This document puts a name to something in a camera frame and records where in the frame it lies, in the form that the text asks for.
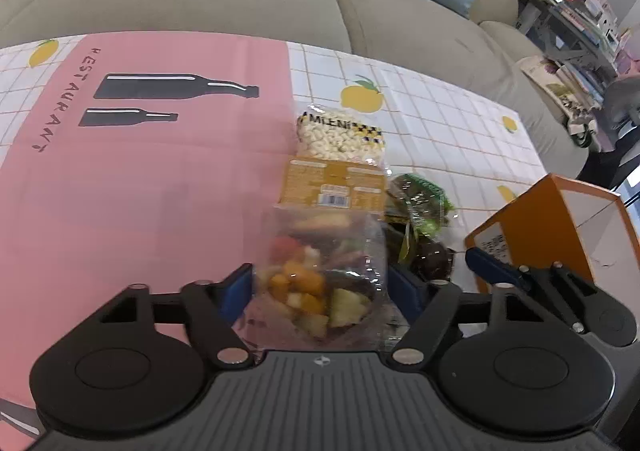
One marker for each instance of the orange cardboard box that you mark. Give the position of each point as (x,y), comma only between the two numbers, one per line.
(540,226)

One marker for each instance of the dark purple snack packet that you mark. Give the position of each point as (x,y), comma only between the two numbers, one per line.
(430,256)

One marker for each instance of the green snack packet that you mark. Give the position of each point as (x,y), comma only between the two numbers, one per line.
(420,198)

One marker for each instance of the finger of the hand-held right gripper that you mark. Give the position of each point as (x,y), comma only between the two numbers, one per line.
(492,268)

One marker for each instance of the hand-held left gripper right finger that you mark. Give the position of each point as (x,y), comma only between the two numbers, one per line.
(407,293)

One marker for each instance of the grey chair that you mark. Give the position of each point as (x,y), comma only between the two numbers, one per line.
(622,98)

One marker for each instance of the green and white bag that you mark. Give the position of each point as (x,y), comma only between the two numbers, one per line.
(584,131)

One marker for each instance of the cluttered desk with books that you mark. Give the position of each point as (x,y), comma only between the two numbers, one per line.
(575,16)

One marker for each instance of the clear dried fruit bag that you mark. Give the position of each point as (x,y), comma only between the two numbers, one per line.
(320,251)

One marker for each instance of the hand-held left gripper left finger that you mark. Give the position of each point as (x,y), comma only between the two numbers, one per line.
(237,291)

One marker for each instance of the bag of white beans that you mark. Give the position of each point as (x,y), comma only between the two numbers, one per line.
(335,138)

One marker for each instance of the stack of magazines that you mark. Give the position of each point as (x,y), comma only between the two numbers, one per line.
(565,86)

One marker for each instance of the pink and white printed tablecloth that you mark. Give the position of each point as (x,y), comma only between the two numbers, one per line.
(150,191)

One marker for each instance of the black clothing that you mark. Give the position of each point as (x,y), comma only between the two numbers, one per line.
(615,156)

